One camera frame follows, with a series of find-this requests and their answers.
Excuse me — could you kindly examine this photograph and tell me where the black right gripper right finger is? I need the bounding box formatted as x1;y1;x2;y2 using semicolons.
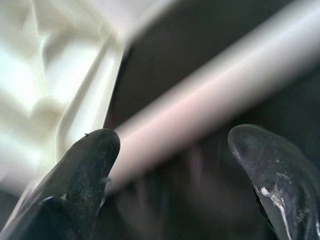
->
227;124;320;240

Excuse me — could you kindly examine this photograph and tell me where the white plastic table leg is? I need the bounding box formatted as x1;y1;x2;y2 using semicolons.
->
104;0;320;196

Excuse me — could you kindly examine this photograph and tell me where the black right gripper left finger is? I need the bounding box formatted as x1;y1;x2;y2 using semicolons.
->
0;128;121;240

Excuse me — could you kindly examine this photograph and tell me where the black table cloth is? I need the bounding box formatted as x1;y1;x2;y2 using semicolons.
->
94;0;320;240

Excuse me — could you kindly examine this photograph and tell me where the cream plastic table top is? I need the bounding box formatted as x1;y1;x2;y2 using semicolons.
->
0;0;176;196

